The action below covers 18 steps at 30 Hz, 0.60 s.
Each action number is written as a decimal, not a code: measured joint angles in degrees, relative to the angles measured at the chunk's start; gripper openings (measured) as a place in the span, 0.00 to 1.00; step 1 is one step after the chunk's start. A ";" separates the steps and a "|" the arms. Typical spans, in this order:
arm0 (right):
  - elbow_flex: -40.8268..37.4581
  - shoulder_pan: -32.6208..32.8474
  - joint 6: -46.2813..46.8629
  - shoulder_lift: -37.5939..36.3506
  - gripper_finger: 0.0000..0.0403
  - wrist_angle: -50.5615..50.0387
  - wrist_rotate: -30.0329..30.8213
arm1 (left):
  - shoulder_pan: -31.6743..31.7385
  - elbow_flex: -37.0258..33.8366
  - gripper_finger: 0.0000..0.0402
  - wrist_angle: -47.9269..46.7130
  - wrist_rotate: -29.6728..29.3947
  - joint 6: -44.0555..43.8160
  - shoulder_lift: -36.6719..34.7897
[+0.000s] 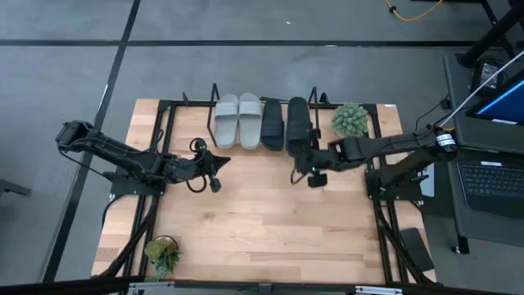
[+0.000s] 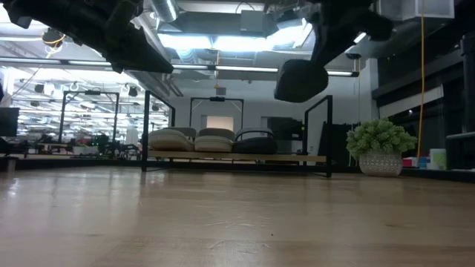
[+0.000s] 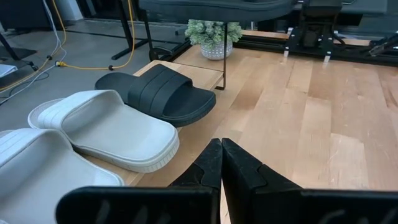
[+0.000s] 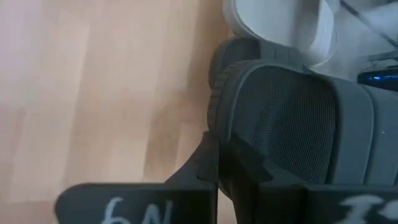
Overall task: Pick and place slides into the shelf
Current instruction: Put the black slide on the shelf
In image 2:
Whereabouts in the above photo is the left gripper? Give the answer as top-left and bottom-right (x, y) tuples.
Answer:
(3, 0), (174, 73)

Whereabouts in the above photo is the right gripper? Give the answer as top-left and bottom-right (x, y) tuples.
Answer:
(311, 0), (394, 67)

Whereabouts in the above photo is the grey ceiling box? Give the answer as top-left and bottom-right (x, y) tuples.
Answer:
(240, 10), (266, 33)

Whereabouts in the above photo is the black bar with light strips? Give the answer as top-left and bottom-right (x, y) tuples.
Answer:
(0, 57), (360, 78)

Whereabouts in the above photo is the black cabinet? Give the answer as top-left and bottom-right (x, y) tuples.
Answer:
(266, 116), (307, 154)

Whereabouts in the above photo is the green plant in white pot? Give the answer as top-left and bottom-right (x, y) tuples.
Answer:
(345, 117), (419, 177)

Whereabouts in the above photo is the black monitor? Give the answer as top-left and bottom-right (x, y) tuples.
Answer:
(0, 107), (20, 137)

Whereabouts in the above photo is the white and green wipes container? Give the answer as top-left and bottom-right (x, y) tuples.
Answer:
(429, 148), (448, 171)

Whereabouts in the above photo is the silver ventilation duct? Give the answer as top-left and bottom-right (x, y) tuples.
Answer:
(149, 0), (180, 23)

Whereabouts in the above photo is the yellow ceiling cord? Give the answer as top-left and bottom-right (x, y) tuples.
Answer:
(214, 50), (221, 89)

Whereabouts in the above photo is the black reel with yellow cable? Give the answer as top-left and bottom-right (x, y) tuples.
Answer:
(41, 27), (68, 49)

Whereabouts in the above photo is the background black rig frame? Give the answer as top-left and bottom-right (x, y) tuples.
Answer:
(58, 90), (120, 146)
(189, 96), (245, 131)

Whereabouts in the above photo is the yellow hanging cable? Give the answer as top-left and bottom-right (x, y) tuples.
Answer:
(416, 14), (425, 159)

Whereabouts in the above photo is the wooden shelf with black frame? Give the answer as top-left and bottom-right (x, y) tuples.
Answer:
(140, 90), (333, 178)

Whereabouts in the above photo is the black frame post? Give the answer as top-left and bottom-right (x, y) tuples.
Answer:
(459, 33), (475, 134)

